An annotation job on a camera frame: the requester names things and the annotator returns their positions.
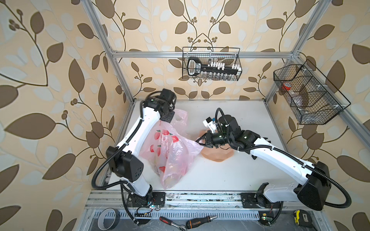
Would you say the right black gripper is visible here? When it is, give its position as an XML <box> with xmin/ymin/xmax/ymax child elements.
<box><xmin>195</xmin><ymin>130</ymin><xmax>233</xmax><ymax>148</ymax></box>

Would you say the pink plastic bag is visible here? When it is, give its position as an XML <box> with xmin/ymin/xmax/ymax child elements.
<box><xmin>140</xmin><ymin>109</ymin><xmax>203</xmax><ymax>189</ymax></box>

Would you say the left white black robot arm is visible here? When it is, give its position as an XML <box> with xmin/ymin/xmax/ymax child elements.
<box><xmin>92</xmin><ymin>89</ymin><xmax>177</xmax><ymax>206</ymax></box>

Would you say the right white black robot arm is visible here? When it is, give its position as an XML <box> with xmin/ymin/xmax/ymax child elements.
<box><xmin>196</xmin><ymin>108</ymin><xmax>352</xmax><ymax>211</ymax></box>

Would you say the black socket tool set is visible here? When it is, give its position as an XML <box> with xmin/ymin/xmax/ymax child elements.
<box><xmin>185</xmin><ymin>57</ymin><xmax>242</xmax><ymax>77</ymax></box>

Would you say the black orange screwdriver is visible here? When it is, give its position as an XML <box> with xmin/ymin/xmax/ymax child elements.
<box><xmin>186</xmin><ymin>216</ymin><xmax>218</xmax><ymax>229</ymax></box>

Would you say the clear bottle with red cap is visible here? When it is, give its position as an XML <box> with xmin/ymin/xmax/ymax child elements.
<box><xmin>282</xmin><ymin>82</ymin><xmax>308</xmax><ymax>114</ymax></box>

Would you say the small green circuit board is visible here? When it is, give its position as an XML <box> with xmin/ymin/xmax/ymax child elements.
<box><xmin>258</xmin><ymin>211</ymin><xmax>274</xmax><ymax>226</ymax></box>

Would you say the black tape roll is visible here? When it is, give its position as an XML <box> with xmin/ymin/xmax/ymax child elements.
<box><xmin>97</xmin><ymin>208</ymin><xmax>120</xmax><ymax>231</ymax></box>

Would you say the yellow black tape measure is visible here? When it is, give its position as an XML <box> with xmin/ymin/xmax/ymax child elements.
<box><xmin>293</xmin><ymin>209</ymin><xmax>314</xmax><ymax>228</ymax></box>

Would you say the back black wire basket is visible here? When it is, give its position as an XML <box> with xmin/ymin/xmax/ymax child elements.
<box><xmin>182</xmin><ymin>46</ymin><xmax>242</xmax><ymax>81</ymax></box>

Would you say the black wire basket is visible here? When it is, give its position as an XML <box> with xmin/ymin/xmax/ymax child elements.
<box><xmin>273</xmin><ymin>60</ymin><xmax>351</xmax><ymax>125</ymax></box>
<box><xmin>182</xmin><ymin>46</ymin><xmax>242</xmax><ymax>81</ymax></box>

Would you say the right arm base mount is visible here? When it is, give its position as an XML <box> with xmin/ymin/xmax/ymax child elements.
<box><xmin>240</xmin><ymin>193</ymin><xmax>281</xmax><ymax>209</ymax></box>

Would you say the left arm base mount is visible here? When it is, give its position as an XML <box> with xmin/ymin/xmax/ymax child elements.
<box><xmin>127</xmin><ymin>192</ymin><xmax>166</xmax><ymax>208</ymax></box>

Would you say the red handled ratchet wrench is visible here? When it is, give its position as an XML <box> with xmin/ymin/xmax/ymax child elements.
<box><xmin>160</xmin><ymin>217</ymin><xmax>187</xmax><ymax>231</ymax></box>

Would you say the right black wire basket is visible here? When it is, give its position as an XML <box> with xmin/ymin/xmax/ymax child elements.
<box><xmin>273</xmin><ymin>60</ymin><xmax>351</xmax><ymax>125</ymax></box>

